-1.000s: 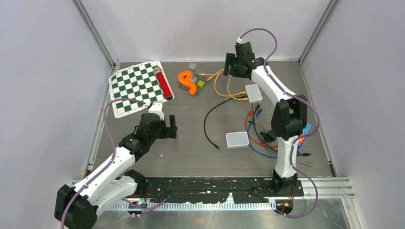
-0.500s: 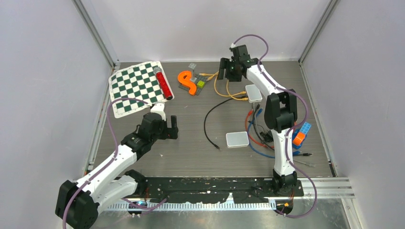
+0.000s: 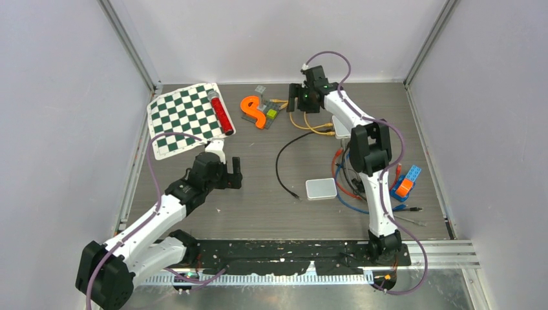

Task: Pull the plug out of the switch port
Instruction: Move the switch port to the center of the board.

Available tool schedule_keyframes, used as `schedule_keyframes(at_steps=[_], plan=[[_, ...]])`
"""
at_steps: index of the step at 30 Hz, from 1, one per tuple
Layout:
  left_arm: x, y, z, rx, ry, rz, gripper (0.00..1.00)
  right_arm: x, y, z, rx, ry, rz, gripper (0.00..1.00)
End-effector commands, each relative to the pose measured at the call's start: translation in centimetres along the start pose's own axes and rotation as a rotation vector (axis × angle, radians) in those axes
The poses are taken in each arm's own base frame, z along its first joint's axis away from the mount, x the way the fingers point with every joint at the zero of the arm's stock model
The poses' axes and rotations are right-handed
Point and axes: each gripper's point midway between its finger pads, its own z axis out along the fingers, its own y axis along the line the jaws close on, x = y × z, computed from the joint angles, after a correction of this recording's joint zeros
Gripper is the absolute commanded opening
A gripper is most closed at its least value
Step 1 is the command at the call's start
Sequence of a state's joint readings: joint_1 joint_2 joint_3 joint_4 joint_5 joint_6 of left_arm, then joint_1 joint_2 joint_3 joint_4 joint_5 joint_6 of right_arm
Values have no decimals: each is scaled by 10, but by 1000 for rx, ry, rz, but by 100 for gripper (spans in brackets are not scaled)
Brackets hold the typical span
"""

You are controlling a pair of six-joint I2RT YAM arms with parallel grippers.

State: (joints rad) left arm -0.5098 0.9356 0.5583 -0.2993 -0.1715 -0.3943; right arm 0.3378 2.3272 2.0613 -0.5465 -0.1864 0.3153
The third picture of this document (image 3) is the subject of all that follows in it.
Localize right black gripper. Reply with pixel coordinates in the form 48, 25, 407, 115
285, 83, 319, 114

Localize yellow ethernet cable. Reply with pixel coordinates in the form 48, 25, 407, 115
269, 98, 335, 137

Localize black power cable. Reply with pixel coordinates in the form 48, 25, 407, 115
275, 130, 318, 201

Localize white network switch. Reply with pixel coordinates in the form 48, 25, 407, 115
332, 116, 351, 140
305, 178, 337, 201

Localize black ethernet cable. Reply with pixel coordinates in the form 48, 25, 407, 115
342, 149, 425, 213

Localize blue ethernet cable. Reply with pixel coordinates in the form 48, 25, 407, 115
334, 152, 408, 216

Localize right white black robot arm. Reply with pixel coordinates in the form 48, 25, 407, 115
288, 65, 402, 265

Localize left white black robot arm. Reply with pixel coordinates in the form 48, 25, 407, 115
75, 151, 243, 309

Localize grey lego tower piece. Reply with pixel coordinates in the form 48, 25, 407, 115
255, 85, 266, 112

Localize yellow-green lego brick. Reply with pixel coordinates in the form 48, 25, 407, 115
266, 109, 278, 119

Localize orange S-shaped toy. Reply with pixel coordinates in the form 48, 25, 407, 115
240, 96, 266, 129

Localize red toy microphone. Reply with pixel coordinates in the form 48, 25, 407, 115
207, 90, 235, 136

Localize green white chessboard mat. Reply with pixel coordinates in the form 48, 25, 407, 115
146, 83, 228, 160

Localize blue orange lego bricks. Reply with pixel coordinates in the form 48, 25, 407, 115
389, 165, 422, 202

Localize black mounting base plate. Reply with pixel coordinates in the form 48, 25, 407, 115
171, 240, 411, 276

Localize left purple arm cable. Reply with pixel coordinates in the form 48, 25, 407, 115
85, 132, 227, 310

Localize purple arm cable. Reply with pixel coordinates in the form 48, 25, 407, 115
85, 132, 227, 310
301, 51, 430, 297

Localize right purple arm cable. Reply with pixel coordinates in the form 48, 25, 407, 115
301, 51, 430, 297

